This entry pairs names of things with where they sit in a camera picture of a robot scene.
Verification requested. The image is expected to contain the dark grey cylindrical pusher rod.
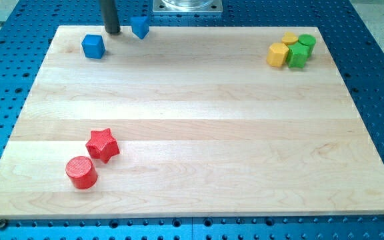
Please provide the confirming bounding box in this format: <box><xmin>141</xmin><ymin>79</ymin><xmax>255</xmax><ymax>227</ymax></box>
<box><xmin>99</xmin><ymin>0</ymin><xmax>121</xmax><ymax>34</ymax></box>

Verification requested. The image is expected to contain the blue triangle block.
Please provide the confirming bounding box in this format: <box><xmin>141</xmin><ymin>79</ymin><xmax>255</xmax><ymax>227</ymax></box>
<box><xmin>130</xmin><ymin>16</ymin><xmax>149</xmax><ymax>39</ymax></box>

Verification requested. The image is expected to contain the blue cube block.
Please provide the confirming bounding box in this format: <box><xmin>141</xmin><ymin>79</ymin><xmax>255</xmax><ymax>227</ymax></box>
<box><xmin>81</xmin><ymin>34</ymin><xmax>105</xmax><ymax>59</ymax></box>

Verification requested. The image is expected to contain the red star block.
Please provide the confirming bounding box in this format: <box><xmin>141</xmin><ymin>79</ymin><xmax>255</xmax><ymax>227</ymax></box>
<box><xmin>85</xmin><ymin>128</ymin><xmax>120</xmax><ymax>163</ymax></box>

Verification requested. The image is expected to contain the light wooden board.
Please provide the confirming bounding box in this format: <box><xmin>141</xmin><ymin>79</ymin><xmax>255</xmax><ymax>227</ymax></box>
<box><xmin>0</xmin><ymin>25</ymin><xmax>384</xmax><ymax>219</ymax></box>

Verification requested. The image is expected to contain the red cylinder block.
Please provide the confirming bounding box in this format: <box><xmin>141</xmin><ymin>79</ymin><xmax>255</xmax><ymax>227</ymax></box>
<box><xmin>65</xmin><ymin>156</ymin><xmax>98</xmax><ymax>189</ymax></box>

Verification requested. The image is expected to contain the yellow hexagon block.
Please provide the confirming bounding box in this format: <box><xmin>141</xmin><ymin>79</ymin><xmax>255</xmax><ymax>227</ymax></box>
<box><xmin>266</xmin><ymin>43</ymin><xmax>289</xmax><ymax>67</ymax></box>

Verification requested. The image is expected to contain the yellow heart block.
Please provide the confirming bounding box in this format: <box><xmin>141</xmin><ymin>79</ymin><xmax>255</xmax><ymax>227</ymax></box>
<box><xmin>281</xmin><ymin>32</ymin><xmax>298</xmax><ymax>45</ymax></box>

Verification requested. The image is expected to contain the green star block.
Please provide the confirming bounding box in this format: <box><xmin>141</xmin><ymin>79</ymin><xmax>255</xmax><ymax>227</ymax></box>
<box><xmin>286</xmin><ymin>42</ymin><xmax>309</xmax><ymax>69</ymax></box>

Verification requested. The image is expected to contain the green cylinder block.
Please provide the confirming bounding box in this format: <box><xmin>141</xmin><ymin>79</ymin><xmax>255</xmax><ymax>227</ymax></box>
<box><xmin>298</xmin><ymin>34</ymin><xmax>316</xmax><ymax>57</ymax></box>

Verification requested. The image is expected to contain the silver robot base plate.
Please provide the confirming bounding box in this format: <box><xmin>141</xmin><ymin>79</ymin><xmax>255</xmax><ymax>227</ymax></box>
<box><xmin>153</xmin><ymin>0</ymin><xmax>223</xmax><ymax>14</ymax></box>

